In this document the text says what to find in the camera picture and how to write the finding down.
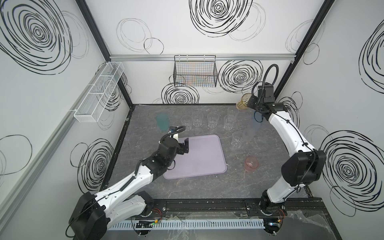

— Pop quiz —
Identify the yellow plastic cup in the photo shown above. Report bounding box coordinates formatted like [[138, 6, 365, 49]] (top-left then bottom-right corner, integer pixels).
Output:
[[236, 93, 252, 110]]

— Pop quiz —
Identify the clear glass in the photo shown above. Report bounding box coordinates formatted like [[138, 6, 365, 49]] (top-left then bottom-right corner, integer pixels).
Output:
[[181, 116, 193, 131], [192, 112, 204, 127], [224, 107, 239, 131], [208, 113, 220, 129], [231, 132, 243, 149]]

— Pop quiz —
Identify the lilac plastic tray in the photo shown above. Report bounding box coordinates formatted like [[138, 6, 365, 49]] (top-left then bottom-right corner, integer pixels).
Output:
[[163, 135, 227, 180]]

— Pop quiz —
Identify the teal plastic cup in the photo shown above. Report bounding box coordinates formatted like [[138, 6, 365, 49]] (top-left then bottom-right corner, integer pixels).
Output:
[[156, 113, 170, 132]]

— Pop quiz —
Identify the blue plastic cup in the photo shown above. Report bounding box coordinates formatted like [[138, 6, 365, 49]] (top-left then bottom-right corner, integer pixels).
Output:
[[254, 111, 264, 123]]

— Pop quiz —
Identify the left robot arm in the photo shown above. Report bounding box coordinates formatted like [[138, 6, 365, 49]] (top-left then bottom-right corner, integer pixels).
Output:
[[68, 134, 189, 240]]

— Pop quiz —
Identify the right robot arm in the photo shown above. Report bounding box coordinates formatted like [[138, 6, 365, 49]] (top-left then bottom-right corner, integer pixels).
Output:
[[247, 83, 327, 216]]

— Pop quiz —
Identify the pink plastic cup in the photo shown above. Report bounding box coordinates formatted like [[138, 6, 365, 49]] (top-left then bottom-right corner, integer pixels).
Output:
[[244, 156, 259, 172]]

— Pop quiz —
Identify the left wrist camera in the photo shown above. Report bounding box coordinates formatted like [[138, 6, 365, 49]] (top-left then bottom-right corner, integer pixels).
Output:
[[169, 126, 179, 140]]

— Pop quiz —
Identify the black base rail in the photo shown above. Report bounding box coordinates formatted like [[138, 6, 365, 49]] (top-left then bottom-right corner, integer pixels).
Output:
[[144, 198, 325, 217]]

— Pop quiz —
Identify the black wire basket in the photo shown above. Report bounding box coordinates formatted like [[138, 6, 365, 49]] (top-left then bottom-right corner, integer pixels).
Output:
[[173, 55, 219, 88]]

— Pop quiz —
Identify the white slotted cable duct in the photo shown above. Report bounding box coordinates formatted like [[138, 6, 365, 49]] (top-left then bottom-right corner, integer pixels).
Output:
[[109, 219, 265, 231]]

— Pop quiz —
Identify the white wire shelf basket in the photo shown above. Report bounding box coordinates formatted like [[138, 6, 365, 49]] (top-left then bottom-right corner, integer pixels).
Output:
[[74, 62, 125, 123]]

